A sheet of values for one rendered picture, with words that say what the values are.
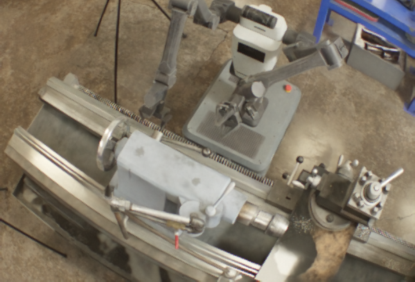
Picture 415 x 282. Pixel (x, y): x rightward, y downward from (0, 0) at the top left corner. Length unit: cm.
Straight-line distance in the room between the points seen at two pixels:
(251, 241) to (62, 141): 103
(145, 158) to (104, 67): 179
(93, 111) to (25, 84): 149
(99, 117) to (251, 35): 81
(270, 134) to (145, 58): 112
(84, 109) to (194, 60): 133
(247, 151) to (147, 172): 114
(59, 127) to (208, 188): 98
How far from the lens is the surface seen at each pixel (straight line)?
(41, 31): 380
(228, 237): 191
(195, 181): 152
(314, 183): 172
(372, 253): 193
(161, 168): 154
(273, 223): 152
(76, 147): 213
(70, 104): 213
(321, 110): 313
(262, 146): 261
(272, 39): 214
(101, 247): 226
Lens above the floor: 256
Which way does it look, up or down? 61 degrees down
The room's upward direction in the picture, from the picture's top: 6 degrees clockwise
